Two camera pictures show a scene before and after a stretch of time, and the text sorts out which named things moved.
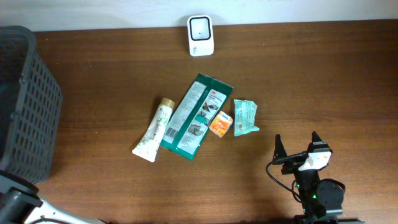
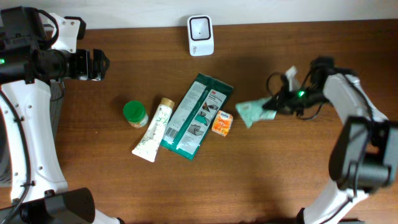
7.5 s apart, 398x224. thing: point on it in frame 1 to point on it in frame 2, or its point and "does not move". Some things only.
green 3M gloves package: (194, 116) does not move
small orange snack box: (221, 124) does not move
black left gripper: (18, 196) to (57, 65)
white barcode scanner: (201, 35) does not move
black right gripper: (291, 163) to (280, 104)
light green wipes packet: (244, 112) to (250, 111)
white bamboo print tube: (147, 147) does not move
